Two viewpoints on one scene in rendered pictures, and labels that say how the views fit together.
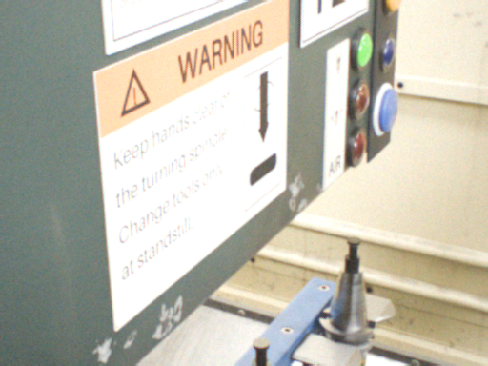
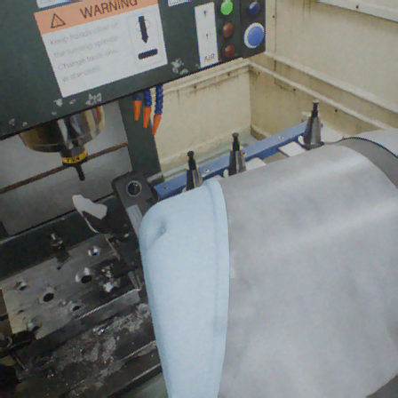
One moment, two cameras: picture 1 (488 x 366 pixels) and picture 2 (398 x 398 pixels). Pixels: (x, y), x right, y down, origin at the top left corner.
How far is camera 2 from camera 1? 39 cm
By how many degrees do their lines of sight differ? 33
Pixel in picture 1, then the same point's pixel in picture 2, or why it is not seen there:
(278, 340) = (274, 140)
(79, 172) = (34, 44)
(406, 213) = not seen: outside the picture
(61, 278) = (32, 75)
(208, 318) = not seen: hidden behind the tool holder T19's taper
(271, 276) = (343, 121)
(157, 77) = (68, 16)
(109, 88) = (42, 19)
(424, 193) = not seen: outside the picture
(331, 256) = (371, 115)
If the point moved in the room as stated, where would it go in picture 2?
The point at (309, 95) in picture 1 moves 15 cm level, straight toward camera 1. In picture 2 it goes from (181, 27) to (104, 67)
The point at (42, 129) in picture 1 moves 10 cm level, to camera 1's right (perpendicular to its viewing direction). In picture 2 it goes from (12, 29) to (78, 36)
